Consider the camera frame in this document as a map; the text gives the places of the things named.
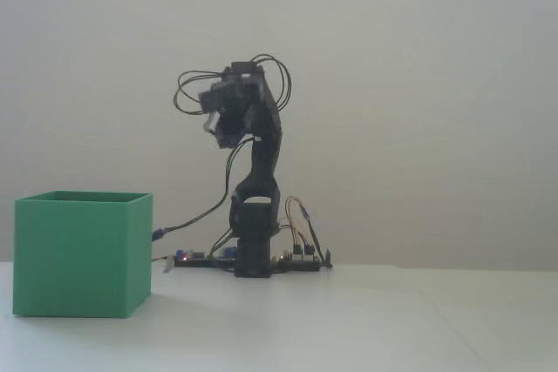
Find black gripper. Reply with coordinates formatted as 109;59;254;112
198;78;252;150

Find green square plastic bin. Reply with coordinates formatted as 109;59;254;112
11;190;154;319

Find small circuit board red light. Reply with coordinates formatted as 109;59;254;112
174;249;208;267

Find dark circuit board with jumpers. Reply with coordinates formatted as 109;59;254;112
276;249;323;272

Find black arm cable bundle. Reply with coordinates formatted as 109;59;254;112
165;54;294;260

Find orange yellow jumper wires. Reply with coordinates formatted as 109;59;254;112
285;196;316;256

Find black power cable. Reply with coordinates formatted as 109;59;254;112
304;208;333;267

